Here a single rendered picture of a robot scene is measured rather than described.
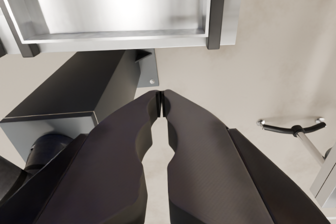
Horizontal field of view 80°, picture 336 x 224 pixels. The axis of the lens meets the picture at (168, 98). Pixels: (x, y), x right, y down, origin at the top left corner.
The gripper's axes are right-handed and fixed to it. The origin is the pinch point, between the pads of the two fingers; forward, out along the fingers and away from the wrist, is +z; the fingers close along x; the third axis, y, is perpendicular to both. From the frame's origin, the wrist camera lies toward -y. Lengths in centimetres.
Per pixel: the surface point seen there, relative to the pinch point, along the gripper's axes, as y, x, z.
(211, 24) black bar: 0.8, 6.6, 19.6
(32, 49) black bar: 3.2, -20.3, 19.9
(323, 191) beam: 104, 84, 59
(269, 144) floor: 118, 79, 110
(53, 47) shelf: 3.7, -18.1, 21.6
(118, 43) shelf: 3.4, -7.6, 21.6
